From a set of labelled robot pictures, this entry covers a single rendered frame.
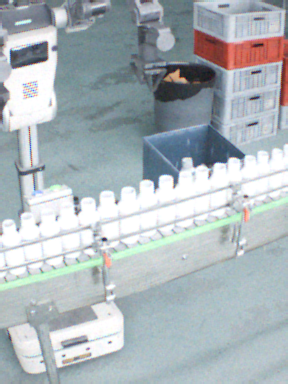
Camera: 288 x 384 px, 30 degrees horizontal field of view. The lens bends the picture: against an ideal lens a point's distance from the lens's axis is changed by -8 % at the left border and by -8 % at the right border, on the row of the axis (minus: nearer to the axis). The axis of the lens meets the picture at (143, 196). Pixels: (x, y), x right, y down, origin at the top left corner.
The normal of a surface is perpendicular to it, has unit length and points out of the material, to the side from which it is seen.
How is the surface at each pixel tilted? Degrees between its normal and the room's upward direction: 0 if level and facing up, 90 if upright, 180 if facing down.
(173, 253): 90
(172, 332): 0
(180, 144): 90
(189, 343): 0
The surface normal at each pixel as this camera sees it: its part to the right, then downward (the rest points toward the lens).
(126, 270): 0.45, 0.51
